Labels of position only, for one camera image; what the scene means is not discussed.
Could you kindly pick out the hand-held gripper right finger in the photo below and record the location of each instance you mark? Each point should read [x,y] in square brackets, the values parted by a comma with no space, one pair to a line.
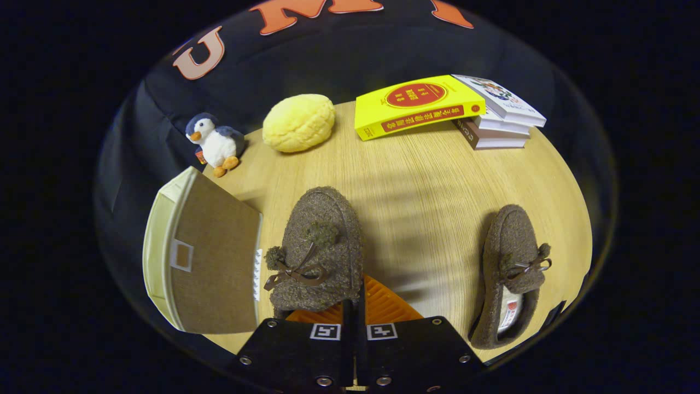
[415,350]

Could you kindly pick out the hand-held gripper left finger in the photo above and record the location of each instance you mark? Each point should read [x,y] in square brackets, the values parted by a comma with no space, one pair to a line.
[295,350]

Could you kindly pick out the brown fabric storage box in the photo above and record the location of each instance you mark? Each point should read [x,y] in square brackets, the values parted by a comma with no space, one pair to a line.
[219,262]

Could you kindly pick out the brown fleece shoe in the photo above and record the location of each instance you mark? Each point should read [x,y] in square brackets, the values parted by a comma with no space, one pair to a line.
[511,235]
[322,219]

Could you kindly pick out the penguin plush toy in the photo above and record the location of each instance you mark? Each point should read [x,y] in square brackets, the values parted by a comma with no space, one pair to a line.
[217,145]

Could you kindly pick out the brown cover book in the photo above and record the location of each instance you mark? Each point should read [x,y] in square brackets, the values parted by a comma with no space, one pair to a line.
[492,142]

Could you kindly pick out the yellow bun plush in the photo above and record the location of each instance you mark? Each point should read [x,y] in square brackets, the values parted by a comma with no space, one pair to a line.
[298,123]

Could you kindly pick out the yellow book red label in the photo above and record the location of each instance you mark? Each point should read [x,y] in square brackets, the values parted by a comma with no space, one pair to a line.
[383,106]

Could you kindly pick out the white illustrated book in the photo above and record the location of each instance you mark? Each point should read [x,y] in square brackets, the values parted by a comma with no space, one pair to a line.
[503,98]

